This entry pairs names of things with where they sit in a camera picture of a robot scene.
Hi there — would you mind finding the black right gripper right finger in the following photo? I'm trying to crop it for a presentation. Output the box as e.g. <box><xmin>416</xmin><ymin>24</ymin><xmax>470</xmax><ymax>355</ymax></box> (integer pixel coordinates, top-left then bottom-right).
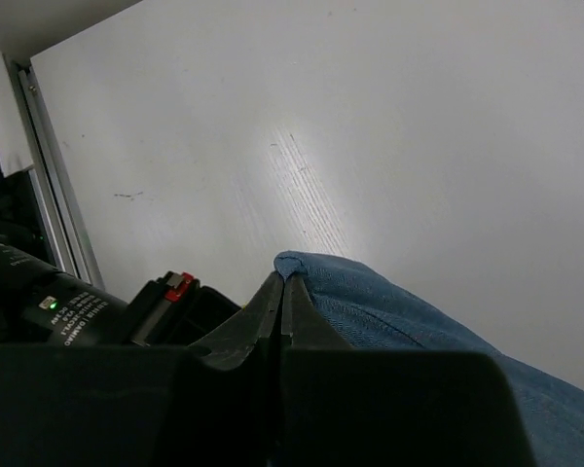
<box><xmin>280</xmin><ymin>275</ymin><xmax>534</xmax><ymax>466</ymax></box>

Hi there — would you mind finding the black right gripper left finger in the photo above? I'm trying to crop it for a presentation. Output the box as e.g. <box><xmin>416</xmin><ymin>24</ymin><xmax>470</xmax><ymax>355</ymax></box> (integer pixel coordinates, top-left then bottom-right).
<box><xmin>0</xmin><ymin>273</ymin><xmax>283</xmax><ymax>466</ymax></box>

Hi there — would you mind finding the blue fabric pillowcase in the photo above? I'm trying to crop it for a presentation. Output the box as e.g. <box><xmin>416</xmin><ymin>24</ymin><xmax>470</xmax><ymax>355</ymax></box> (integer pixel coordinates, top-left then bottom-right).
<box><xmin>274</xmin><ymin>251</ymin><xmax>584</xmax><ymax>466</ymax></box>

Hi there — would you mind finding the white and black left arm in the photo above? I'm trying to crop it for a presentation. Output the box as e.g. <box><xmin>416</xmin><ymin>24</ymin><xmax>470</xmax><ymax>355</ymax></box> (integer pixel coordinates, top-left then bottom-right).
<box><xmin>0</xmin><ymin>162</ymin><xmax>240</xmax><ymax>347</ymax></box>

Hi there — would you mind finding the aluminium front rail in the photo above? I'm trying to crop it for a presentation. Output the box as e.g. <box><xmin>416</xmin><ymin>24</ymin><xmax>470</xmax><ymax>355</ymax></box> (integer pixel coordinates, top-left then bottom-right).
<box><xmin>3</xmin><ymin>54</ymin><xmax>105</xmax><ymax>289</ymax></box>

